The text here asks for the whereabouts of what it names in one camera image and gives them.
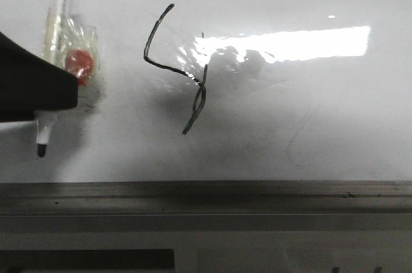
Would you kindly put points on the white whiteboard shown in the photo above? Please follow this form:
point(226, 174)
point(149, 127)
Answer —
point(233, 90)

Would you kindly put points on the red round magnet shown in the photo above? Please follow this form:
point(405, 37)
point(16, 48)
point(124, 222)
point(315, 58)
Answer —
point(81, 57)

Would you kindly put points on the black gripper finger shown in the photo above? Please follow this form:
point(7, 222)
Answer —
point(30, 84)

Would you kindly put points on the white black whiteboard marker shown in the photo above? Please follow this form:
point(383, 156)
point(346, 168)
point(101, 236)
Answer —
point(53, 52)

